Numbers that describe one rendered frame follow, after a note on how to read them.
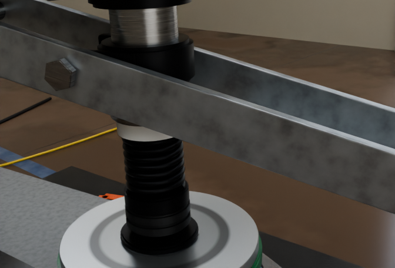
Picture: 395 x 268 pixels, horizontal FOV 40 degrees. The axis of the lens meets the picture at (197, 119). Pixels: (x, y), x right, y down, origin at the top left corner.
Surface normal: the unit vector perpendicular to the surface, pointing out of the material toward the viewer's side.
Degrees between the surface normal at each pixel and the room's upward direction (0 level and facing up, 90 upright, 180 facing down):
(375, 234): 0
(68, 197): 0
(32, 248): 0
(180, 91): 90
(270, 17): 90
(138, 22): 90
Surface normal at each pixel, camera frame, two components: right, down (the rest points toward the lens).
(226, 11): -0.68, 0.26
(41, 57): -0.30, 0.32
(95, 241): -0.04, -0.94
